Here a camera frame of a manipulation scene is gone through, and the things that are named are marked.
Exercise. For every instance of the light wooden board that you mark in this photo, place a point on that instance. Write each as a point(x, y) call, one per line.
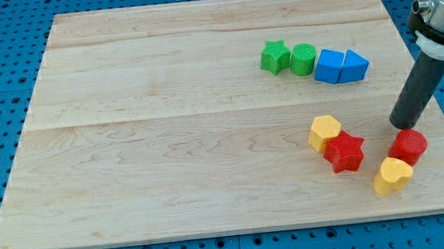
point(156, 124)

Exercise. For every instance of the green star block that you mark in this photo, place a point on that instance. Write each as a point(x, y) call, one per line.
point(275, 57)

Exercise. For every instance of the yellow hexagon block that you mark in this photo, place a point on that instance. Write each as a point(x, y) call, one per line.
point(323, 129)

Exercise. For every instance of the green cylinder block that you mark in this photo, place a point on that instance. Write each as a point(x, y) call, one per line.
point(302, 60)

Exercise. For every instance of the blue cube block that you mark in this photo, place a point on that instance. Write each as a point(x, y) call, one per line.
point(329, 66)

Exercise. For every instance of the red star block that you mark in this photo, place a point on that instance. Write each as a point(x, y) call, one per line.
point(344, 152)

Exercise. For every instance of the blue triangle block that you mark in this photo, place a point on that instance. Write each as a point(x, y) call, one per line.
point(354, 67)

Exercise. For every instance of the yellow heart block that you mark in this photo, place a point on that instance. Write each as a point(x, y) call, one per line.
point(393, 174)

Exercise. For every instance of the red cylinder block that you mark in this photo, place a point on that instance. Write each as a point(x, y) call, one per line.
point(409, 145)

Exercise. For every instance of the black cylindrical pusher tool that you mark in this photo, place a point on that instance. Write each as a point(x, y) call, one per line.
point(418, 89)

